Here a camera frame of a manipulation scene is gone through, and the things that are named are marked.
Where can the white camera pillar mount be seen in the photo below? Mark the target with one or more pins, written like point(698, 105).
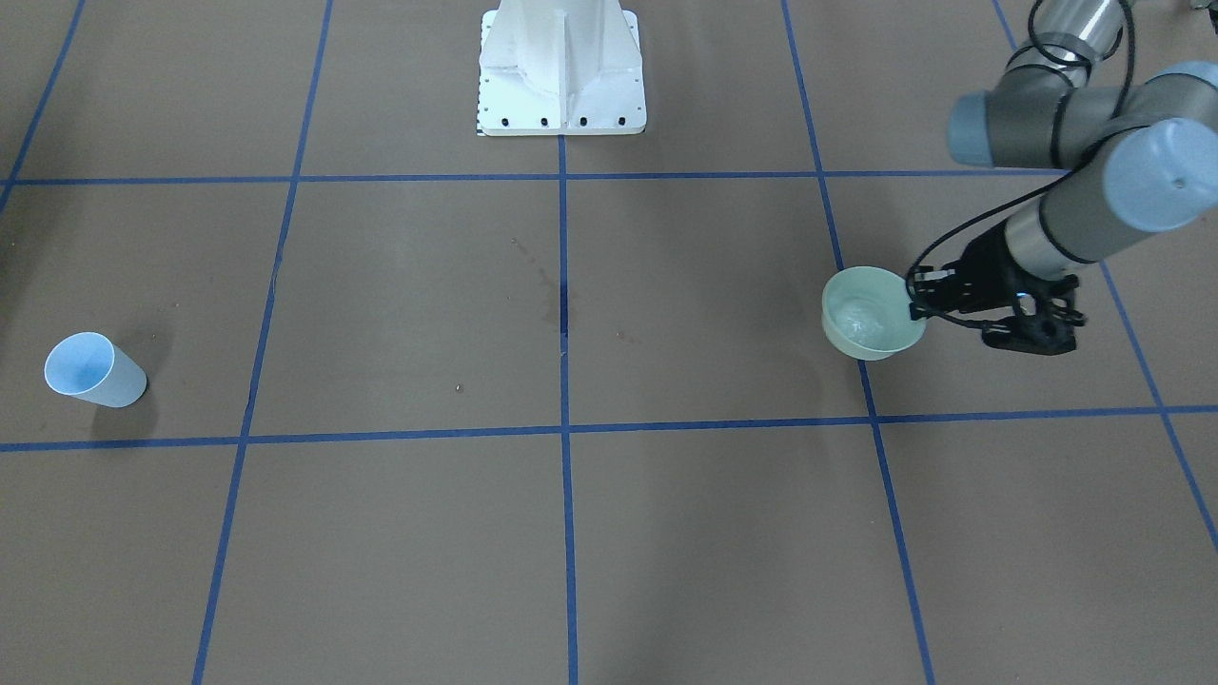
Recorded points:
point(560, 68)

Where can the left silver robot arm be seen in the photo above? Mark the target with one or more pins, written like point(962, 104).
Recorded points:
point(1135, 161)

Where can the light blue plastic cup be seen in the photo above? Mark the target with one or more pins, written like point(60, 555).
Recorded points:
point(87, 366)

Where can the mint green bowl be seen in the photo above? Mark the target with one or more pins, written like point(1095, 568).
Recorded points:
point(865, 314)

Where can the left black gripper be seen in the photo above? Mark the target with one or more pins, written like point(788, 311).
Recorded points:
point(983, 265)

